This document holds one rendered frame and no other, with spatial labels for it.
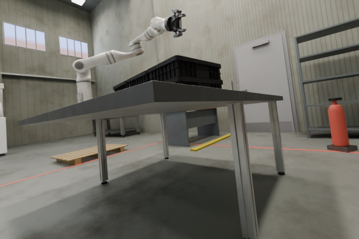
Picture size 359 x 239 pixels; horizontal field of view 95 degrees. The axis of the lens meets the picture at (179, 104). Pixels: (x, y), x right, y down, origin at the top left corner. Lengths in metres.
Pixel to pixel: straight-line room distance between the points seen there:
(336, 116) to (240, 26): 3.00
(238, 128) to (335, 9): 3.89
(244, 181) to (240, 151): 0.14
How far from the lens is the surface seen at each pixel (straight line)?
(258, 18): 4.71
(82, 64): 1.35
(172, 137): 3.36
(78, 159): 3.13
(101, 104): 0.46
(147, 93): 0.31
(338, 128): 2.74
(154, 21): 1.14
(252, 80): 4.31
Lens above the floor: 0.64
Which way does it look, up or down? 3 degrees up
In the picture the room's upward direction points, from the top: 6 degrees counter-clockwise
